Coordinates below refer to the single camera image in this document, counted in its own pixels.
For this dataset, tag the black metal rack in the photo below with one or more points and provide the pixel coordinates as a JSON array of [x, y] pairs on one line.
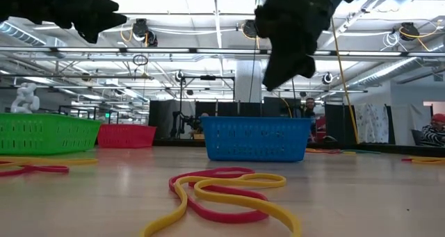
[[88, 108]]

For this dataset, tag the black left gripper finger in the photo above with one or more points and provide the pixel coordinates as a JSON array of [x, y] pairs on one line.
[[94, 2], [94, 23]]

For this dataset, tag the black metal stand frame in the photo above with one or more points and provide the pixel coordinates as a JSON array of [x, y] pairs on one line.
[[208, 77]]

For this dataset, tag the green exit sign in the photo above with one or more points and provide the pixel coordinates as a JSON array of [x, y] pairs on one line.
[[107, 114]]

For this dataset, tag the red rubber band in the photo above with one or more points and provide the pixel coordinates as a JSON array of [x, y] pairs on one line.
[[226, 218], [52, 169], [407, 159], [328, 151]]

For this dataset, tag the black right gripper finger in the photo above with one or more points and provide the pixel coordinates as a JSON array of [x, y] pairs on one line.
[[306, 66], [280, 72]]

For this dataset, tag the black partition panel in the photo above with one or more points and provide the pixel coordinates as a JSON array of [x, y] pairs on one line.
[[243, 108], [163, 119], [339, 124]]

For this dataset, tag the red cart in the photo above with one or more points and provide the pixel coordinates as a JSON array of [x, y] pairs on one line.
[[320, 124]]

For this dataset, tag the black background robot arm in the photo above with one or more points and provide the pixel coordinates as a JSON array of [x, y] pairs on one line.
[[184, 122]]

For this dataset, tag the blue plastic basket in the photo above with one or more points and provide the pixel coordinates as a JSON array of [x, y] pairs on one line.
[[255, 139]]

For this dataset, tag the white robot figure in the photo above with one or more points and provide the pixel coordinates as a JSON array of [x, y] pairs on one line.
[[26, 98]]

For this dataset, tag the red plastic basket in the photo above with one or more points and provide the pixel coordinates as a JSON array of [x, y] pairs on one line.
[[127, 136]]

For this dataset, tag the white building pillar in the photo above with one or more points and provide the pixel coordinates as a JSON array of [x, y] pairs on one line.
[[248, 80]]

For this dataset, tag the dark office chair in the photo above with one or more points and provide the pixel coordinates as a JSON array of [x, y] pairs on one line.
[[416, 136]]

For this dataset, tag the green plastic basket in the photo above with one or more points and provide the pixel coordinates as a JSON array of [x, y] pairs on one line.
[[45, 134]]

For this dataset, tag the white patterned cloth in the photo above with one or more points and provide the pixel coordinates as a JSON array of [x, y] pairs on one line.
[[372, 122]]

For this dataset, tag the person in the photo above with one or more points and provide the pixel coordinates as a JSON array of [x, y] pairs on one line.
[[310, 106], [434, 132]]

